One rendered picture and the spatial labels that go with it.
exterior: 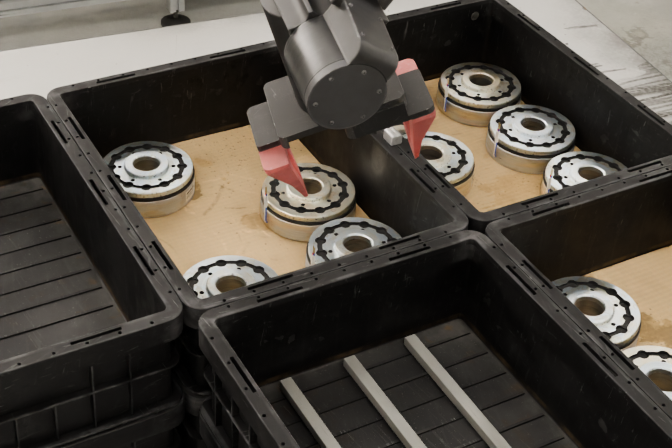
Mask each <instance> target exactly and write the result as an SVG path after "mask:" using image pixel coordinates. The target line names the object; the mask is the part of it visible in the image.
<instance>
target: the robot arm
mask: <svg viewBox="0 0 672 448"><path fill-rule="evenodd" d="M260 1H261V4H262V7H263V10H264V13H265V15H266V18H267V21H268V23H269V26H270V29H271V32H272V34H273V37H274V40H275V42H276V45H277V48H278V50H279V53H280V56H281V59H282V61H283V64H284V67H285V69H286V72H287V75H288V76H285V77H282V78H279V79H276V80H273V81H271V82H268V83H266V84H265V85H264V88H263V89H264V93H265V96H266V99H267V102H264V103H261V104H258V105H255V106H252V107H250V108H249V109H248V110H247V116H248V119H249V123H250V126H251V130H252V133H253V137H254V140H255V144H256V147H257V149H258V152H259V155H260V159H261V163H262V166H263V169H264V171H265V173H266V174H267V175H268V176H270V177H273V178H275V179H277V180H280V181H282V182H284V183H286V184H289V185H291V186H293V187H294V188H295V189H296V190H297V191H298V192H300V193H301V194H302V195H303V196H304V197H307V196H308V193H307V190H306V187H305V184H304V181H303V178H302V175H301V173H300V170H299V167H298V165H297V163H296V160H295V158H294V156H293V154H292V151H291V149H290V145H289V142H292V141H294V140H297V139H300V138H303V137H306V136H309V135H312V134H315V133H317V132H320V131H323V130H326V129H332V130H342V129H345V132H346V134H347V137H348V138H350V139H356V138H359V137H362V136H365V135H368V134H371V133H374V132H377V131H380V130H383V129H386V128H388V127H391V126H394V125H397V124H400V123H403V124H404V128H405V131H406V135H407V138H408V141H409V144H410V147H411V150H412V152H413V155H414V157H415V159H416V158H418V157H419V153H420V149H421V144H422V140H423V139H424V137H425V135H426V133H427V131H428V130H429V128H430V126H431V124H432V123H433V121H434V119H435V117H436V110H435V107H434V102H433V100H432V98H431V95H430V93H429V91H428V88H427V86H426V84H425V82H424V79H423V77H422V75H421V72H420V70H419V69H418V68H417V66H416V63H415V61H414V60H413V59H405V60H402V61H399V58H398V55H397V52H396V50H395V48H394V45H393V43H392V40H391V38H390V36H389V33H388V31H387V29H386V26H385V25H386V24H387V23H388V22H389V20H388V18H387V16H386V14H385V13H384V11H383V10H386V9H387V7H388V6H389V5H390V4H391V3H392V1H393V0H260Z"/></svg>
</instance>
